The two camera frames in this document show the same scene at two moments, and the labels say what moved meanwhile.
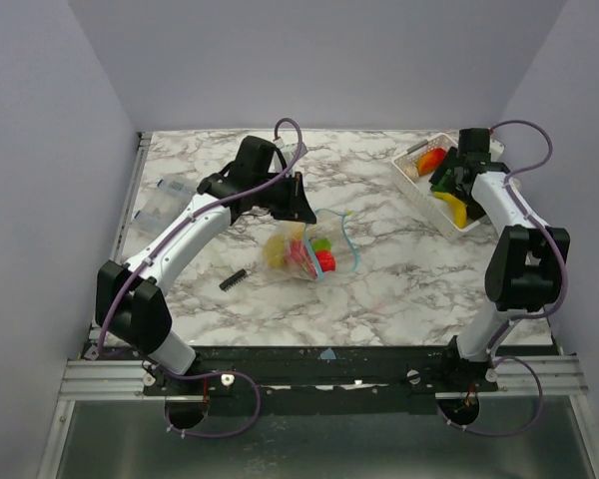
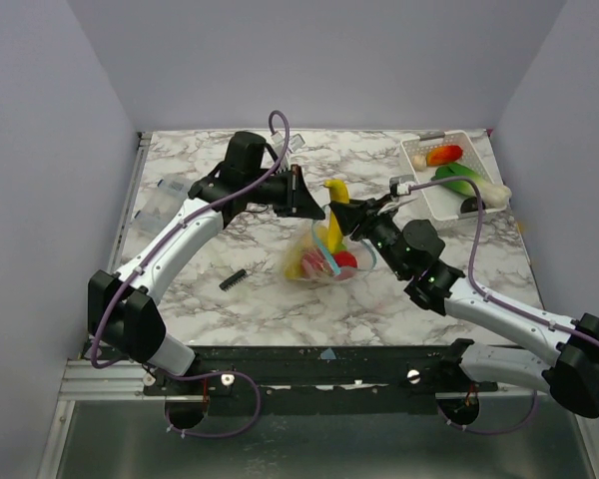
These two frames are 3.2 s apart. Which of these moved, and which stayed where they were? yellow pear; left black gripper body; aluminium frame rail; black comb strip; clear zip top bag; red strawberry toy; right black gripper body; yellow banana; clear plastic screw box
Moved: yellow banana; yellow pear; clear zip top bag; right black gripper body; red strawberry toy
Stayed: black comb strip; aluminium frame rail; clear plastic screw box; left black gripper body
